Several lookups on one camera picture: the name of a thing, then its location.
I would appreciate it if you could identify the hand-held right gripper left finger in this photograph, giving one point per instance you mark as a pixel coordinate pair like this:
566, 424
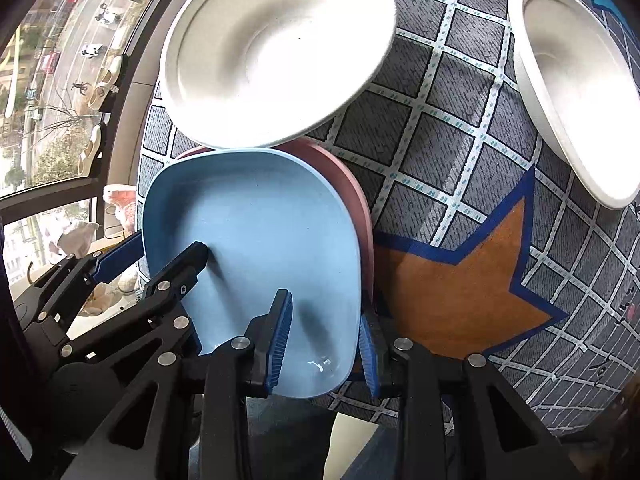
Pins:
279, 345

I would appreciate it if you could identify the light blue plate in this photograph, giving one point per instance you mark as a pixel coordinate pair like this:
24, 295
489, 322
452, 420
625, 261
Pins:
260, 220

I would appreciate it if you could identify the dark cloth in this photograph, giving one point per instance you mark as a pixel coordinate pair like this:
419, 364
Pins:
290, 440

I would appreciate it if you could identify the window frame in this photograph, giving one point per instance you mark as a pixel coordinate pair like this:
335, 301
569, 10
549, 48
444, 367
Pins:
135, 45

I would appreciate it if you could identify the large white bowl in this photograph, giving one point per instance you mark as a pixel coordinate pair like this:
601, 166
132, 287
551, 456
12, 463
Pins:
570, 80
270, 45

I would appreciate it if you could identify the grey checked star carpet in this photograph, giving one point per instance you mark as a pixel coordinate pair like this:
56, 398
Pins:
450, 90

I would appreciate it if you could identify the white shoe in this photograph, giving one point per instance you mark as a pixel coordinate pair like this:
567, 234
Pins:
106, 80
90, 147

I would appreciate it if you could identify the dusty pink plate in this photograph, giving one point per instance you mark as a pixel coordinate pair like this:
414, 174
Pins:
345, 180

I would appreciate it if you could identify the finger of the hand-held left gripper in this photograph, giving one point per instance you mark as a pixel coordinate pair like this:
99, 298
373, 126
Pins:
120, 260
175, 280

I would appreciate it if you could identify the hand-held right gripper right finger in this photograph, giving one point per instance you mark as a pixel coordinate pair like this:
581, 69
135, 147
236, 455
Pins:
369, 355

